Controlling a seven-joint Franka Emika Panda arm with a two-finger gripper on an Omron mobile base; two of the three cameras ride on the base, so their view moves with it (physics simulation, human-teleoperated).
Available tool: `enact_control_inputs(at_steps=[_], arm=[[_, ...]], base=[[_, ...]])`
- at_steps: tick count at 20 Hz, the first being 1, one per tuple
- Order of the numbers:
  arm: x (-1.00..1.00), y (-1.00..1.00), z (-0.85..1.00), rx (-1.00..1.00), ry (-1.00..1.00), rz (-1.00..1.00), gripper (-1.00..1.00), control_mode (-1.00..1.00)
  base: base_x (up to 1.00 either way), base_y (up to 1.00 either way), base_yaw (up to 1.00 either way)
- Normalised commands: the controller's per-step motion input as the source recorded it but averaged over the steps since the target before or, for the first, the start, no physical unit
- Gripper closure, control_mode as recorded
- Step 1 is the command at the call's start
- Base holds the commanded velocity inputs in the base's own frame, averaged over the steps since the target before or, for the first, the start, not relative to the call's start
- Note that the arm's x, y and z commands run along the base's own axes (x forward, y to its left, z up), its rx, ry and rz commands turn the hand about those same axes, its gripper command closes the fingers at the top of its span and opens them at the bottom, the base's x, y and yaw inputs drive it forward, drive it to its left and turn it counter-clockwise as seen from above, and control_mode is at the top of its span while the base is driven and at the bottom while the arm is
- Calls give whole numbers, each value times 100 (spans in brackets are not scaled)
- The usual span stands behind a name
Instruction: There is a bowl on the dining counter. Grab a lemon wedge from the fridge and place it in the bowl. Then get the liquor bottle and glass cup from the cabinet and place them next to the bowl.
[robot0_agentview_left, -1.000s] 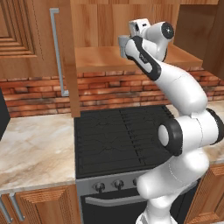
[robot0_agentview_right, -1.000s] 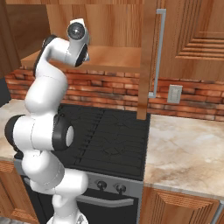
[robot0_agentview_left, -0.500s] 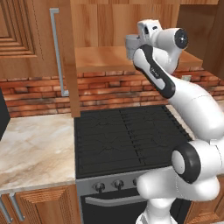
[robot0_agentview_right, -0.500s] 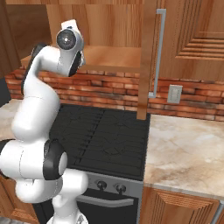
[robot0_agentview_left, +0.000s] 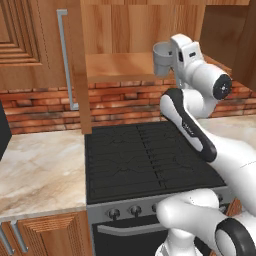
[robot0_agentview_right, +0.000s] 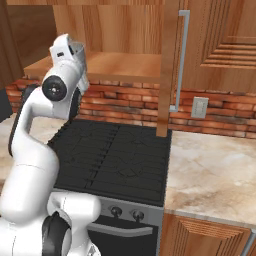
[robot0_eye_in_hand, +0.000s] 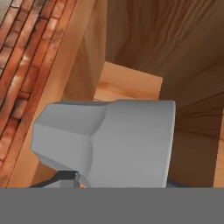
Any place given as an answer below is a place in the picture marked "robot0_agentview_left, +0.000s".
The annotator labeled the panelled wooden cabinet door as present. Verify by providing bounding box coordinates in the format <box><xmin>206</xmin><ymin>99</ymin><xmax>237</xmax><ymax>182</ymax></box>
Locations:
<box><xmin>0</xmin><ymin>0</ymin><xmax>68</xmax><ymax>92</ymax></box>

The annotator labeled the open wooden wall cabinet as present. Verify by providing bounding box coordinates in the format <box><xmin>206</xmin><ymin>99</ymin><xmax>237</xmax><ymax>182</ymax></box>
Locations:
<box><xmin>79</xmin><ymin>0</ymin><xmax>233</xmax><ymax>84</ymax></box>

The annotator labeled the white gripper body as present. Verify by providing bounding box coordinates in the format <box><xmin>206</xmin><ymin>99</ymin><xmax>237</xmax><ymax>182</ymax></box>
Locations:
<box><xmin>170</xmin><ymin>33</ymin><xmax>194</xmax><ymax>90</ymax></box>

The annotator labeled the grey oven door handle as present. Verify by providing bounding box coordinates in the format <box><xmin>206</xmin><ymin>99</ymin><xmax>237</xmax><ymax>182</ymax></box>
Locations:
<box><xmin>96</xmin><ymin>222</ymin><xmax>167</xmax><ymax>237</ymax></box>

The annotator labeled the grey base cabinet handle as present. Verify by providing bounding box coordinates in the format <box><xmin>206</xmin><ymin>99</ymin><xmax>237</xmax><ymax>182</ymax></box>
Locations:
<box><xmin>9</xmin><ymin>219</ymin><xmax>30</xmax><ymax>254</ymax></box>
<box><xmin>0</xmin><ymin>222</ymin><xmax>16</xmax><ymax>256</ymax></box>

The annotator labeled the black oven door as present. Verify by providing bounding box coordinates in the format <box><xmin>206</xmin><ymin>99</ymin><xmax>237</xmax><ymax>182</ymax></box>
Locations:
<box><xmin>90</xmin><ymin>214</ymin><xmax>214</xmax><ymax>256</ymax></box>

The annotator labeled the black hob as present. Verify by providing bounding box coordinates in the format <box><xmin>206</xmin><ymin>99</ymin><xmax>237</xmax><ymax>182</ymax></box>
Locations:
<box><xmin>84</xmin><ymin>120</ymin><xmax>228</xmax><ymax>205</ymax></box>

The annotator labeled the black appliance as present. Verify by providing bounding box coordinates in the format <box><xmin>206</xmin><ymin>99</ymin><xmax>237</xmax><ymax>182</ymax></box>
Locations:
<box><xmin>0</xmin><ymin>99</ymin><xmax>13</xmax><ymax>162</ymax></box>

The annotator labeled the wooden base cabinet door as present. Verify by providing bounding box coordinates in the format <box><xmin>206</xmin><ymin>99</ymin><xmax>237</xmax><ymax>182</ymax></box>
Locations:
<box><xmin>225</xmin><ymin>197</ymin><xmax>244</xmax><ymax>218</ymax></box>
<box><xmin>13</xmin><ymin>210</ymin><xmax>94</xmax><ymax>256</ymax></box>

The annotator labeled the grey oven control panel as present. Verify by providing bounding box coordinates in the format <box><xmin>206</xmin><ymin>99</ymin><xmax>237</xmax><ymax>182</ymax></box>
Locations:
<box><xmin>86</xmin><ymin>186</ymin><xmax>236</xmax><ymax>224</ymax></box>

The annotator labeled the grey cabinet door handle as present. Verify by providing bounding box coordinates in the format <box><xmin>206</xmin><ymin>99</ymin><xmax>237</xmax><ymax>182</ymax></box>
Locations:
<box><xmin>55</xmin><ymin>8</ymin><xmax>80</xmax><ymax>111</ymax></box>

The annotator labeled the plain wooden cabinet door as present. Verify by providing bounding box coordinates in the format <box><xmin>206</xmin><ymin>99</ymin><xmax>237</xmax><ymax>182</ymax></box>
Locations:
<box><xmin>199</xmin><ymin>0</ymin><xmax>256</xmax><ymax>93</ymax></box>

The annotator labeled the open wooden cabinet door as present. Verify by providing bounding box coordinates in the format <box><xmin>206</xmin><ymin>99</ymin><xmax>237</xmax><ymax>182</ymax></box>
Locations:
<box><xmin>49</xmin><ymin>0</ymin><xmax>93</xmax><ymax>135</ymax></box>

